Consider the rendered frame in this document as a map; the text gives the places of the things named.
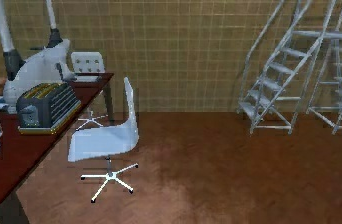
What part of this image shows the dark red dining table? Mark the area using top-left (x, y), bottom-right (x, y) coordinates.
top-left (0, 72), bottom-right (115, 224)

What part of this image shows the white swivel chair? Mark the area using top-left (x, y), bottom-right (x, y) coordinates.
top-left (67, 76), bottom-right (140, 204)
top-left (70, 51), bottom-right (109, 132)

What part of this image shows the grey and gold toaster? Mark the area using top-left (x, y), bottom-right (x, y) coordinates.
top-left (15, 81), bottom-right (82, 136)

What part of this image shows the white vacuum cleaner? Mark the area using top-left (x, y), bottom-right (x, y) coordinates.
top-left (0, 0), bottom-right (77, 115)

